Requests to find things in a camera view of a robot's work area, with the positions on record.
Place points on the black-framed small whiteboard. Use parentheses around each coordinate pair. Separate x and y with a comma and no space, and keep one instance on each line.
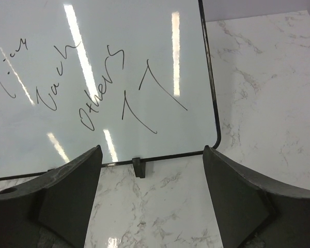
(133,77)

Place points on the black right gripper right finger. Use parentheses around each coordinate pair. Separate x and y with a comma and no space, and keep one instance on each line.
(254,210)

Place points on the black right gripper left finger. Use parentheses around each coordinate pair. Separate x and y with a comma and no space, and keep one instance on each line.
(52,210)

